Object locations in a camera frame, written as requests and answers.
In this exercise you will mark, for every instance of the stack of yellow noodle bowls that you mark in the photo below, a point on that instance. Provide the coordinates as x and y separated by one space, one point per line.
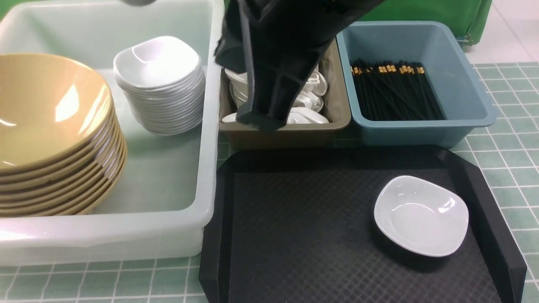
62 148

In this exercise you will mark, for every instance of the green cloth backdrop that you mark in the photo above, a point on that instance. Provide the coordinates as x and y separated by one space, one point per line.
421 12

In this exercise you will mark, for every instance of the brown plastic spoon bin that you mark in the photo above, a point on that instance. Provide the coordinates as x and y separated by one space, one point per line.
336 110

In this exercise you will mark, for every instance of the white square sauce dish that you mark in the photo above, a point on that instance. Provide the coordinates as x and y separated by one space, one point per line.
421 217

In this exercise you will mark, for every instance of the stack of white dishes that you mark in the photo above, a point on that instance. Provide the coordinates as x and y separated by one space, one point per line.
164 83

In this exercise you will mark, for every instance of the large white plastic tub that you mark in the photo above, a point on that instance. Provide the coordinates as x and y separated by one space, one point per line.
164 197

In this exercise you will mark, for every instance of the bundle of black chopsticks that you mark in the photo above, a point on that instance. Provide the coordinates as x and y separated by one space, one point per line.
395 91

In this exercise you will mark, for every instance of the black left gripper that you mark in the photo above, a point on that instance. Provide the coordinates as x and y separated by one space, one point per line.
276 75

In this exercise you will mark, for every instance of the black plastic serving tray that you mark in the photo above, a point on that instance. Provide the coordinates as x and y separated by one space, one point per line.
297 226

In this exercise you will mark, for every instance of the blue plastic chopstick bin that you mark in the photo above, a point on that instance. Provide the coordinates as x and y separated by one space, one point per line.
460 93

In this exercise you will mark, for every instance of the pile of white spoons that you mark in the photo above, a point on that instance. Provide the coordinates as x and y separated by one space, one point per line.
307 106

